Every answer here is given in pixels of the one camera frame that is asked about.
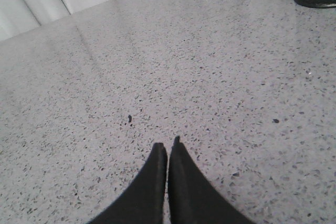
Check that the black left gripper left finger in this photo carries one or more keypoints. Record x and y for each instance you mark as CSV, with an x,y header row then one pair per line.
x,y
143,200

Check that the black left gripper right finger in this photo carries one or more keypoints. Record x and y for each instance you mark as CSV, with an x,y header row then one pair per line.
x,y
192,199

